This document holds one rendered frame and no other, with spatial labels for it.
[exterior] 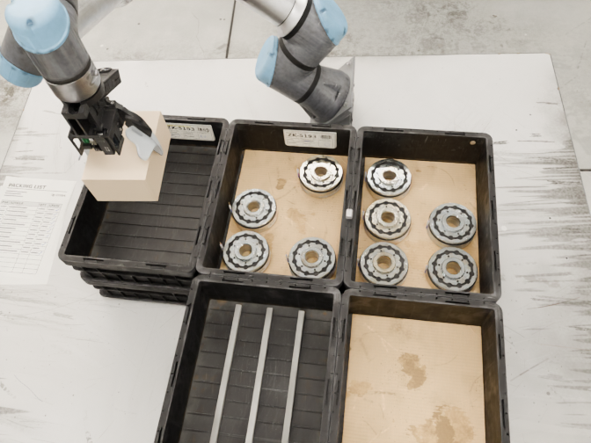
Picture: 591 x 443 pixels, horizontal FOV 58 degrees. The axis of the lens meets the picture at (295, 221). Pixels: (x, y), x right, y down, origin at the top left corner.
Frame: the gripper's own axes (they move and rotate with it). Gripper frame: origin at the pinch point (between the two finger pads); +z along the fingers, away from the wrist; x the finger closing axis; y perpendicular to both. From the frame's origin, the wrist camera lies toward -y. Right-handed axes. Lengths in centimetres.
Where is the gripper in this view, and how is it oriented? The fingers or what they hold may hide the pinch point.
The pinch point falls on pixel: (126, 151)
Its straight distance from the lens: 107.3
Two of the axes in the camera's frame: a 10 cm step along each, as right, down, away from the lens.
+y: -0.5, 8.8, -4.7
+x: 10.0, 0.1, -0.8
